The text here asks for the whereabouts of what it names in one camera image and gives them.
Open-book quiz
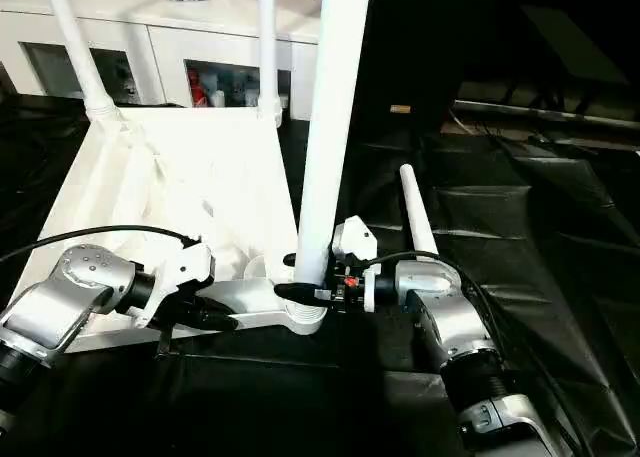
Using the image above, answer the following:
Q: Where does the white plastic table leg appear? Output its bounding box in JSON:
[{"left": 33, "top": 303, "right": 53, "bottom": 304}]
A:
[
  {"left": 42, "top": 0, "right": 121, "bottom": 123},
  {"left": 292, "top": 0, "right": 374, "bottom": 323},
  {"left": 399, "top": 164, "right": 441, "bottom": 258},
  {"left": 256, "top": 0, "right": 285, "bottom": 124}
]

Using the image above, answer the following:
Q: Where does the white plastic table top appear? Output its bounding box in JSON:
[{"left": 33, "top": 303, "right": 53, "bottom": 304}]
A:
[{"left": 14, "top": 104, "right": 329, "bottom": 353}]

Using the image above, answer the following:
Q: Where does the black plastic mat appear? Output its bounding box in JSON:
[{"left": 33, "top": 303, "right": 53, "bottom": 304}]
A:
[{"left": 0, "top": 91, "right": 640, "bottom": 457}]

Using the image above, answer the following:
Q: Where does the red bottle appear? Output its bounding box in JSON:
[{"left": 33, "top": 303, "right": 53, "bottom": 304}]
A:
[{"left": 192, "top": 71, "right": 209, "bottom": 108}]

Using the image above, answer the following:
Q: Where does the white sideboard cabinet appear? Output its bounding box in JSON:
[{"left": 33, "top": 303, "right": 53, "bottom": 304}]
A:
[{"left": 0, "top": 0, "right": 321, "bottom": 121}]

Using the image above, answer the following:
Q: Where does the dark metal rail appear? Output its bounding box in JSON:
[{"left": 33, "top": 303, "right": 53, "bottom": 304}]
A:
[{"left": 454, "top": 99, "right": 640, "bottom": 129}]

